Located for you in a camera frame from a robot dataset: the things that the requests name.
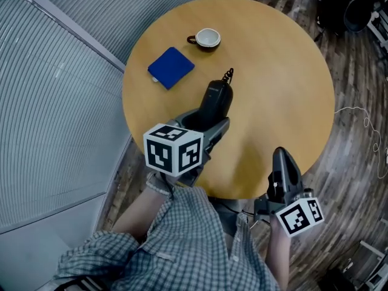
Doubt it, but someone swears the white bead bracelet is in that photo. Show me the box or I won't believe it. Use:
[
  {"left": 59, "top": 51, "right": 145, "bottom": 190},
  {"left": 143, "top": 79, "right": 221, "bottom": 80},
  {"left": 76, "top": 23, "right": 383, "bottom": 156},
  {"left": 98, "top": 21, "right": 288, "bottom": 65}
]
[{"left": 145, "top": 172, "right": 171, "bottom": 197}]

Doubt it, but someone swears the round wooden table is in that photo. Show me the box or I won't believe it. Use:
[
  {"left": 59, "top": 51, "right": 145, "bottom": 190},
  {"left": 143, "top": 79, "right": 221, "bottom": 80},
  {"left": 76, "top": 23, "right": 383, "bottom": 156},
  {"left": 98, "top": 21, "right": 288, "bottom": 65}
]
[{"left": 121, "top": 0, "right": 336, "bottom": 200}]

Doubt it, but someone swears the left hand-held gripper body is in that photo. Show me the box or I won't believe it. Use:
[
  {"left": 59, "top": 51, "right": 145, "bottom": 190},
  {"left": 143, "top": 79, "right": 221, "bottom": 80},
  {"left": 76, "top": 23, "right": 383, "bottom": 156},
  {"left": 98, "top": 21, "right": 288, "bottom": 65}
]
[{"left": 142, "top": 116, "right": 227, "bottom": 189}]

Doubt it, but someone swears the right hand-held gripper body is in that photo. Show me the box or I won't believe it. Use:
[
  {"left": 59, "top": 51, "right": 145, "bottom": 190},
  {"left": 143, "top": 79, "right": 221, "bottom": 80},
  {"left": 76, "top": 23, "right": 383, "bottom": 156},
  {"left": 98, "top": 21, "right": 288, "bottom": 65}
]
[{"left": 253, "top": 187, "right": 325, "bottom": 239}]

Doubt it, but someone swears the black telephone handset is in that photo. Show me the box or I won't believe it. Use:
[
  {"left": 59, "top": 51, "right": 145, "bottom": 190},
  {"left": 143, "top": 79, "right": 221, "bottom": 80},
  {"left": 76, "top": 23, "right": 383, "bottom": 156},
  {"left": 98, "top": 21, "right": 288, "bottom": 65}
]
[{"left": 197, "top": 67, "right": 235, "bottom": 126}]

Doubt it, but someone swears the blue square notebook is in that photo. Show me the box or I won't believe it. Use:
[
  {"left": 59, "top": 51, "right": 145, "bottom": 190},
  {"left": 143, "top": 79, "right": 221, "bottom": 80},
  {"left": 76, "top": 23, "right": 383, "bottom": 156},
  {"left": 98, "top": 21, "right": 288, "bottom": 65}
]
[{"left": 147, "top": 47, "right": 196, "bottom": 91}]

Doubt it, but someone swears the checked shirt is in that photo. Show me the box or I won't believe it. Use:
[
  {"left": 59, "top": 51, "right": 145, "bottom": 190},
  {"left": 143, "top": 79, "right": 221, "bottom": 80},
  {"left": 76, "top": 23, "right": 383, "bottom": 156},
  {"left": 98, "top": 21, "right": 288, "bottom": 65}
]
[{"left": 53, "top": 186, "right": 282, "bottom": 291}]

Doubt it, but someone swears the white cup with dark handle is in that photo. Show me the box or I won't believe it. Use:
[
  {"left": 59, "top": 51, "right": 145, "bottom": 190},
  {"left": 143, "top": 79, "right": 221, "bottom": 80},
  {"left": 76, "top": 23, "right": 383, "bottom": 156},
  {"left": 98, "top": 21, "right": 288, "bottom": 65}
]
[{"left": 186, "top": 28, "right": 221, "bottom": 52}]

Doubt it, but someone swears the black office chair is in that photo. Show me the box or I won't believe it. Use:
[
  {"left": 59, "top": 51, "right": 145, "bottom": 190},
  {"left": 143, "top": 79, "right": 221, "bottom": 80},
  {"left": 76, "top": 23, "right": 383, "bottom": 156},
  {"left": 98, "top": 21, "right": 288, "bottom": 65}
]
[{"left": 343, "top": 0, "right": 383, "bottom": 33}]

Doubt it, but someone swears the person's right forearm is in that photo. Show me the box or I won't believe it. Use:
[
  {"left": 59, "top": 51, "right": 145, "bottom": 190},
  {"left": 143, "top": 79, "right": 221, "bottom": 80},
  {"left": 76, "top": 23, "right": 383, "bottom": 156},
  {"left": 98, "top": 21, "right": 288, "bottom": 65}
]
[{"left": 266, "top": 215, "right": 294, "bottom": 291}]

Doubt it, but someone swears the person's left forearm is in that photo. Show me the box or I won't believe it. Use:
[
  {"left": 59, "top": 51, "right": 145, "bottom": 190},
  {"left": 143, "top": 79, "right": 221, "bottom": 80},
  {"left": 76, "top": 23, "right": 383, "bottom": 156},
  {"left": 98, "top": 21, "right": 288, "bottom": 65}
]
[{"left": 111, "top": 174, "right": 171, "bottom": 243}]

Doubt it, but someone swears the white cable on floor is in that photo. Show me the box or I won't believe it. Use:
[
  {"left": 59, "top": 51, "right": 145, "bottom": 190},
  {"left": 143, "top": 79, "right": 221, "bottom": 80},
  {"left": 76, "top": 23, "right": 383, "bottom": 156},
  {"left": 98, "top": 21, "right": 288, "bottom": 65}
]
[{"left": 333, "top": 106, "right": 388, "bottom": 180}]

